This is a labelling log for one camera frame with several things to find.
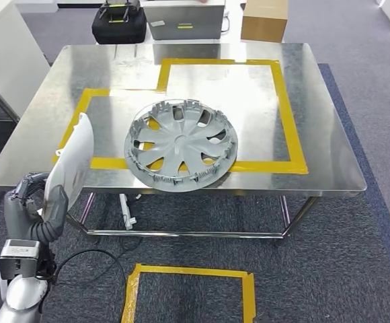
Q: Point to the grey wheel hubcap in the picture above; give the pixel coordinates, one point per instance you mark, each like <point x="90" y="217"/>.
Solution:
<point x="178" y="147"/>

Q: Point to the black carrying case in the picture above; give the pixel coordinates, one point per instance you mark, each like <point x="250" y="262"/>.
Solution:
<point x="118" y="32"/>

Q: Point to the white power strip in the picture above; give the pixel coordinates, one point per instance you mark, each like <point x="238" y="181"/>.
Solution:
<point x="124" y="209"/>

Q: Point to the white partition panel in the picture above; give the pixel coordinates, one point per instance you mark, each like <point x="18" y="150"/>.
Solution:
<point x="10" y="58"/>

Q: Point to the stainless steel workbench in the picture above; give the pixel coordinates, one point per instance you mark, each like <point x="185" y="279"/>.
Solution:
<point x="323" y="116"/>

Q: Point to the black remote controller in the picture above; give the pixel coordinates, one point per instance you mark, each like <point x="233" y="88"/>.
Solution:
<point x="119" y="6"/>

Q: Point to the white curved plastic part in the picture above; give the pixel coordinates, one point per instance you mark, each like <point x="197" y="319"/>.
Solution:
<point x="75" y="156"/>

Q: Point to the brown cardboard box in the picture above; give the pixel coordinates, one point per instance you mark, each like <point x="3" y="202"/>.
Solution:
<point x="264" y="22"/>

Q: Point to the white desk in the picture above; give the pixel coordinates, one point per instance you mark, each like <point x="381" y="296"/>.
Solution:
<point x="235" y="26"/>

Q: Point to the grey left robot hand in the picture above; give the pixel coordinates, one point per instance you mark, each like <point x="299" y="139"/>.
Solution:
<point x="18" y="218"/>

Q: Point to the grey laptop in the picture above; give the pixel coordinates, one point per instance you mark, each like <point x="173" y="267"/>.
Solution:
<point x="185" y="18"/>

